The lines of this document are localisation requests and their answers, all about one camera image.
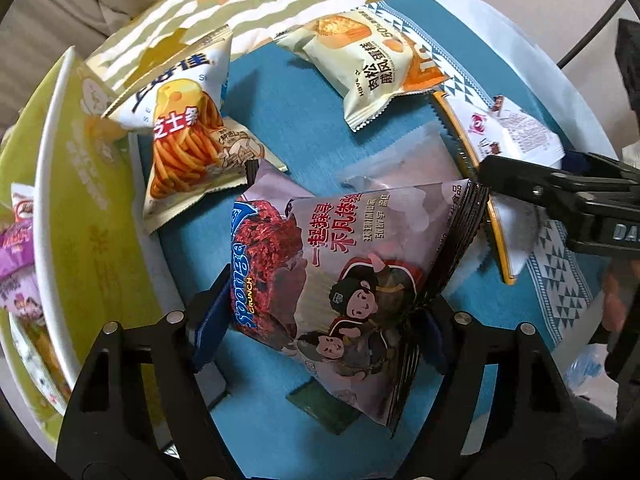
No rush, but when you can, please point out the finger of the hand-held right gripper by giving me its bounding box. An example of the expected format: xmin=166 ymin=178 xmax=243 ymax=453
xmin=477 ymin=154 xmax=567 ymax=212
xmin=565 ymin=150 xmax=640 ymax=184

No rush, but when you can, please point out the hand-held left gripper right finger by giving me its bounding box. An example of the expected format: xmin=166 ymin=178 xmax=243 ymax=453
xmin=395 ymin=300 xmax=586 ymax=480

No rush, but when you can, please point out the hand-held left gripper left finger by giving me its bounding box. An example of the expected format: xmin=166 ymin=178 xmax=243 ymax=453
xmin=55 ymin=275 xmax=236 ymax=480

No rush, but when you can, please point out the white packet with yellow edge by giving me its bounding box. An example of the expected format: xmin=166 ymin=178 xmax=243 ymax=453
xmin=432 ymin=91 xmax=566 ymax=286

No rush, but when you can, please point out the maroon crunch snack packet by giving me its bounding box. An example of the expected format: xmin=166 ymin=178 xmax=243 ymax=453
xmin=231 ymin=167 xmax=473 ymax=431

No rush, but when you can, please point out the yellow-orange snack packet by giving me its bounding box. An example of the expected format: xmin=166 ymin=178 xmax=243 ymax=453
xmin=10 ymin=312 xmax=73 ymax=405

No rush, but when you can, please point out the yellow-green cardboard box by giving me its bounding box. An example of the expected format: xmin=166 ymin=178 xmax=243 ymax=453
xmin=0 ymin=45 xmax=191 ymax=461

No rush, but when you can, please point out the white cartoon snack packet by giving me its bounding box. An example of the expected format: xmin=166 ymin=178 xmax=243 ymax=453
xmin=0 ymin=277 xmax=46 ymax=320

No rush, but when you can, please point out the purple snack packet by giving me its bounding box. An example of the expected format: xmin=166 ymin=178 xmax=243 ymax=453
xmin=0 ymin=220 xmax=38 ymax=281

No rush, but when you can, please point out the person's right hand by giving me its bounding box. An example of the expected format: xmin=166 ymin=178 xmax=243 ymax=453
xmin=601 ymin=259 xmax=640 ymax=337

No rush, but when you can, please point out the translucent snack packet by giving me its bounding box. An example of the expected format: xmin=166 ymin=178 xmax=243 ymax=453
xmin=337 ymin=122 xmax=463 ymax=196

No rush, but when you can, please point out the dark green snack packet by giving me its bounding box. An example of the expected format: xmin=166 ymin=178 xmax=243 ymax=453
xmin=286 ymin=380 xmax=371 ymax=436

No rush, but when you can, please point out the orange snack packet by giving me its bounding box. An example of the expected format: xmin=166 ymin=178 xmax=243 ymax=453
xmin=395 ymin=35 xmax=451 ymax=97

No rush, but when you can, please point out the clear plastic bag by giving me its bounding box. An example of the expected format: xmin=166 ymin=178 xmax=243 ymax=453
xmin=565 ymin=342 xmax=617 ymax=397

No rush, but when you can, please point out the beige cake snack packet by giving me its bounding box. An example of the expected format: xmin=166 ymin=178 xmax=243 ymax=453
xmin=274 ymin=7 xmax=431 ymax=132

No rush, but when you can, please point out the cheese stick snack packet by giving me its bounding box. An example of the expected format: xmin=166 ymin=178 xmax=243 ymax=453
xmin=100 ymin=25 xmax=289 ymax=236

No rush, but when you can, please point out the teal patterned tablecloth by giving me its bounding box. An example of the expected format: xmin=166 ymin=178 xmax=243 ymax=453
xmin=135 ymin=0 xmax=621 ymax=461

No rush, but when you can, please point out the flowered striped blanket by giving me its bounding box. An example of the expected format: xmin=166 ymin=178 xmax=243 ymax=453
xmin=85 ymin=0 xmax=431 ymax=91

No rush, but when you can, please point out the thin black cable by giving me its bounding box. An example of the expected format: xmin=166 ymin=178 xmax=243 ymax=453
xmin=556 ymin=0 xmax=640 ymax=68

